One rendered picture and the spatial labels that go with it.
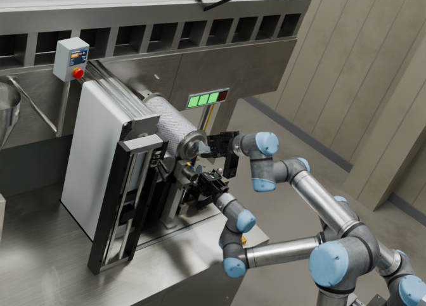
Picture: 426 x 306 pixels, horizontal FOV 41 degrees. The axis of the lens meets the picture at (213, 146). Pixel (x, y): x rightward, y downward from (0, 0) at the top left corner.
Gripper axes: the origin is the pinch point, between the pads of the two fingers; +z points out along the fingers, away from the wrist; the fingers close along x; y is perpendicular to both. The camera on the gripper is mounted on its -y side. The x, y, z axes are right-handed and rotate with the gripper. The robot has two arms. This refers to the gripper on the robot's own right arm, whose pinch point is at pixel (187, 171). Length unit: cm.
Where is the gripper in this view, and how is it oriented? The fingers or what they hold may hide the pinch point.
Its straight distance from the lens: 222.3
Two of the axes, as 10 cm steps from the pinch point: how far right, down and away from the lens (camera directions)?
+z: -6.4, -5.8, 5.1
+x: -7.2, 2.0, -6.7
